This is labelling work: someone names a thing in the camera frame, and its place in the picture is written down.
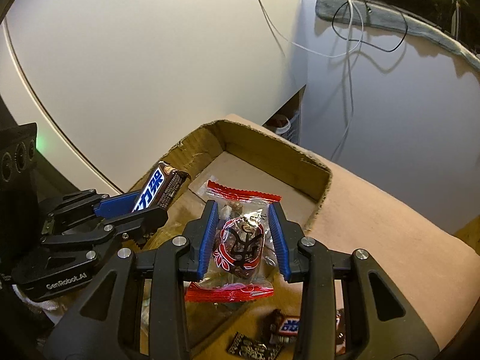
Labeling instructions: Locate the black patterned candy packet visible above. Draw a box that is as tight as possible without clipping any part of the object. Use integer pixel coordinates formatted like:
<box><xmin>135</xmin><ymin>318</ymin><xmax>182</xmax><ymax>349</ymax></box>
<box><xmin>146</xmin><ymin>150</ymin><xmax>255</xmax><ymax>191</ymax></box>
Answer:
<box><xmin>226</xmin><ymin>332</ymin><xmax>283</xmax><ymax>360</ymax></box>

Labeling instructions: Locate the grey window sill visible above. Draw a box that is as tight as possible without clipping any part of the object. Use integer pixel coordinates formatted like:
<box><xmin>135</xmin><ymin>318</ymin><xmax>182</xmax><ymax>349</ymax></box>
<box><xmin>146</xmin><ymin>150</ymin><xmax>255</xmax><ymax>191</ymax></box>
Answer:
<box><xmin>315</xmin><ymin>0</ymin><xmax>479</xmax><ymax>72</ymax></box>

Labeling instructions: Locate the red clear snack bag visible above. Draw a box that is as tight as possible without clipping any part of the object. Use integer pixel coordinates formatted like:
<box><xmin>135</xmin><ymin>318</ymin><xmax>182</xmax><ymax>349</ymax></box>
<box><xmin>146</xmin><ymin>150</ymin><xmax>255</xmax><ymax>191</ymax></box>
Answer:
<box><xmin>185</xmin><ymin>180</ymin><xmax>281</xmax><ymax>303</ymax></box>
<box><xmin>335</xmin><ymin>309</ymin><xmax>346</xmax><ymax>356</ymax></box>

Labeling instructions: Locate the black cable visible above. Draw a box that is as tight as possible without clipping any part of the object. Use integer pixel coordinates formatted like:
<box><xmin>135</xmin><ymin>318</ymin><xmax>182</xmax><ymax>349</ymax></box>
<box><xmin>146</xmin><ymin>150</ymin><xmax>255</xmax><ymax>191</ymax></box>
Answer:
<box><xmin>314</xmin><ymin>0</ymin><xmax>410</xmax><ymax>55</ymax></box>

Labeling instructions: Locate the Snickers bar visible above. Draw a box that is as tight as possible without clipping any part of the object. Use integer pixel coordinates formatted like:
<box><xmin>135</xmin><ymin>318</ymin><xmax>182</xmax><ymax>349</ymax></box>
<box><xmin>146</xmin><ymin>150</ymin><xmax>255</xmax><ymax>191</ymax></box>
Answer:
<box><xmin>132</xmin><ymin>161</ymin><xmax>191</xmax><ymax>212</ymax></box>
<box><xmin>267</xmin><ymin>309</ymin><xmax>300</xmax><ymax>345</ymax></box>

